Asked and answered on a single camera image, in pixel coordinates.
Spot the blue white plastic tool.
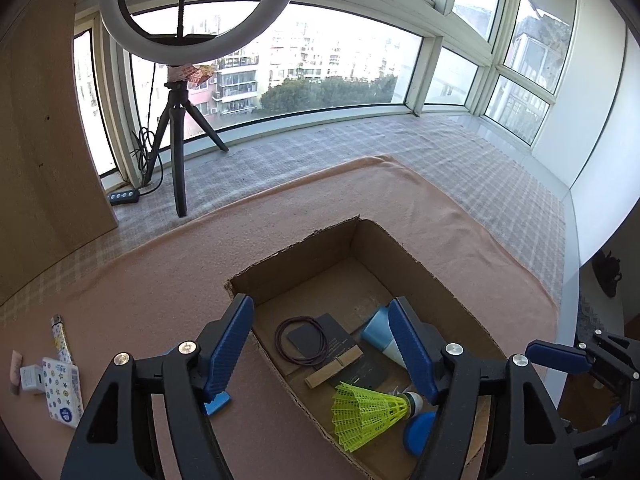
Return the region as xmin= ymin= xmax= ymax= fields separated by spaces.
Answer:
xmin=204 ymin=392 xmax=232 ymax=417

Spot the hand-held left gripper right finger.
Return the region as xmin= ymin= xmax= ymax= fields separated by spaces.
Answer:
xmin=387 ymin=297 xmax=583 ymax=480

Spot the pink tube grey cap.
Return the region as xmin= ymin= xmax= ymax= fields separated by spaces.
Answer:
xmin=9 ymin=351 xmax=25 ymax=396

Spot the cardboard box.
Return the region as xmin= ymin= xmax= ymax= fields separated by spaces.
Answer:
xmin=224 ymin=215 xmax=506 ymax=480

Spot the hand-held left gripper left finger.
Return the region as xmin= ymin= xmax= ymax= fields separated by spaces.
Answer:
xmin=60 ymin=293 xmax=256 ymax=480

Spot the wooden clothespin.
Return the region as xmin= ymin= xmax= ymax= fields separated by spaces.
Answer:
xmin=305 ymin=347 xmax=363 ymax=389

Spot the black cable controller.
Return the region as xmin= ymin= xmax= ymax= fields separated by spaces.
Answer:
xmin=107 ymin=188 xmax=142 ymax=207

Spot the white blue sunscreen bottle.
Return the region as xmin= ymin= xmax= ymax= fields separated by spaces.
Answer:
xmin=361 ymin=306 xmax=408 ymax=371

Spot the white checkered cloth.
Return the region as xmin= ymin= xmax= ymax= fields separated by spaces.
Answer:
xmin=0 ymin=115 xmax=568 ymax=321

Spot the patterned lighter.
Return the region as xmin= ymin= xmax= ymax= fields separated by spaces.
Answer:
xmin=50 ymin=314 xmax=72 ymax=363

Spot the dark figurine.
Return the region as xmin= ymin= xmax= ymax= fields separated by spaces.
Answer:
xmin=591 ymin=250 xmax=623 ymax=298

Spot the dark hair tie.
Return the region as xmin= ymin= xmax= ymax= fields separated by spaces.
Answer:
xmin=274 ymin=316 xmax=328 ymax=365

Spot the yellow shuttlecock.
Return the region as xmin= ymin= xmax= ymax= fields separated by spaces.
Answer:
xmin=331 ymin=381 xmax=426 ymax=453

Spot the white ring light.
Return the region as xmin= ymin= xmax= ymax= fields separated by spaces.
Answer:
xmin=100 ymin=0 xmax=304 ymax=67

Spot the red patterned paper tag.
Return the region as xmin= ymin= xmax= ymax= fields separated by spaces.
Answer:
xmin=172 ymin=62 xmax=217 ymax=87

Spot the wooden board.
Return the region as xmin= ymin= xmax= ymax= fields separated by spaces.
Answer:
xmin=0 ymin=0 xmax=118 ymax=306

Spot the blue round tin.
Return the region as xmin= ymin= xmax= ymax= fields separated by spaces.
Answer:
xmin=403 ymin=411 xmax=438 ymax=457

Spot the black ring light cable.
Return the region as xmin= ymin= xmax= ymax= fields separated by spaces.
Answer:
xmin=131 ymin=127 xmax=166 ymax=196

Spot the patterned tissue pack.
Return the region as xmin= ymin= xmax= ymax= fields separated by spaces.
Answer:
xmin=41 ymin=356 xmax=86 ymax=429

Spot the white wall charger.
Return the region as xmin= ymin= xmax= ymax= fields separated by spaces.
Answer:
xmin=20 ymin=364 xmax=46 ymax=395

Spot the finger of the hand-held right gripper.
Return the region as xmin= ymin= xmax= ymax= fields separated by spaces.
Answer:
xmin=525 ymin=331 xmax=640 ymax=401
xmin=562 ymin=402 xmax=640 ymax=466

